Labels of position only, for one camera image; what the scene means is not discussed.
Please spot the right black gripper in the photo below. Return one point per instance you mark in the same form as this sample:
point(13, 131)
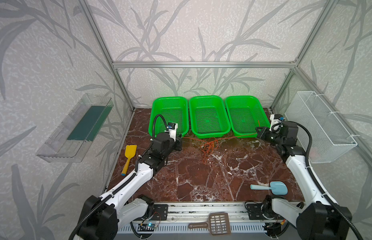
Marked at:
point(262, 133)

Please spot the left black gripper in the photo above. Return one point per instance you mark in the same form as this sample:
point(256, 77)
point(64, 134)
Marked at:
point(178, 144)

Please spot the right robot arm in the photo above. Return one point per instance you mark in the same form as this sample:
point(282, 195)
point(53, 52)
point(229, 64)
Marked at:
point(322, 218)

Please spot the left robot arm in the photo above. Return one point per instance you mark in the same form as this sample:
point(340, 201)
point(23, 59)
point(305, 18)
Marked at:
point(102, 217)

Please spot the yellow plastic spatula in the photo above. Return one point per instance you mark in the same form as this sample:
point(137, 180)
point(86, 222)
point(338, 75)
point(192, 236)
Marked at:
point(130, 152)

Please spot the left green plastic basket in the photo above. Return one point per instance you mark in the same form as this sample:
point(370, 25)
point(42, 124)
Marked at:
point(174, 110)

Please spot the green plastic basket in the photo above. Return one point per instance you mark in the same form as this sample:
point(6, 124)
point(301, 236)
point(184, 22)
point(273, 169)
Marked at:
point(209, 118)
point(246, 114)
point(174, 110)

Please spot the right green plastic basket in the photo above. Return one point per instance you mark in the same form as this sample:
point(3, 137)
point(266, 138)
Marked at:
point(246, 114)

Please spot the middle green plastic basket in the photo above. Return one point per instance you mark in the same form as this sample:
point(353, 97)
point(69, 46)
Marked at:
point(209, 118)

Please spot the light blue plastic scoop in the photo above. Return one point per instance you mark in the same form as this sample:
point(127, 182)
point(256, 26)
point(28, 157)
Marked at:
point(276, 187)

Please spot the green circuit board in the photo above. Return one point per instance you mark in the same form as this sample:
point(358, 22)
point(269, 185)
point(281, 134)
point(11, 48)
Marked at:
point(147, 227)

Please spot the brown slotted spatula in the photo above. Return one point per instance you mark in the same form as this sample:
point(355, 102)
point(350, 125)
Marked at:
point(217, 224)

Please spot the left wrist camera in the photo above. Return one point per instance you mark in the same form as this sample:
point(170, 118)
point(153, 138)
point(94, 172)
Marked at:
point(171, 129)

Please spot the white wire mesh basket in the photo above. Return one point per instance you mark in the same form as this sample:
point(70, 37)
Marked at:
point(330, 138)

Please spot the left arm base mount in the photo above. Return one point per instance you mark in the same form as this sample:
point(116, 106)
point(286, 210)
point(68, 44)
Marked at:
point(155, 211)

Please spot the aluminium rail base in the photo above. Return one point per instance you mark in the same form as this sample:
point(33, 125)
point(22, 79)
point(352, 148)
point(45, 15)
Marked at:
point(191, 212)

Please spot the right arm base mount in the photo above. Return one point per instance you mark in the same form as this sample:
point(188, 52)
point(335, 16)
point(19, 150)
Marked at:
point(255, 211)

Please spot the clear acrylic wall shelf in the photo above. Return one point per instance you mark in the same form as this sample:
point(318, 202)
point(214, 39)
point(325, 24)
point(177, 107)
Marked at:
point(72, 139)

